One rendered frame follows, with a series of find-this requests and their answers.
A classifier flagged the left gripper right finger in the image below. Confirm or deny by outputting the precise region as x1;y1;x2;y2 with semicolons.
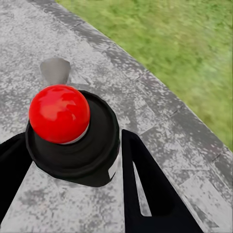
121;129;203;233

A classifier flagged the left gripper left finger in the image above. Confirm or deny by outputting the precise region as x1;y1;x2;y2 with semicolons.
0;132;33;224

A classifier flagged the insectifuge atomizer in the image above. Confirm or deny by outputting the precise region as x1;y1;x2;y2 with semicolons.
25;57;120;187

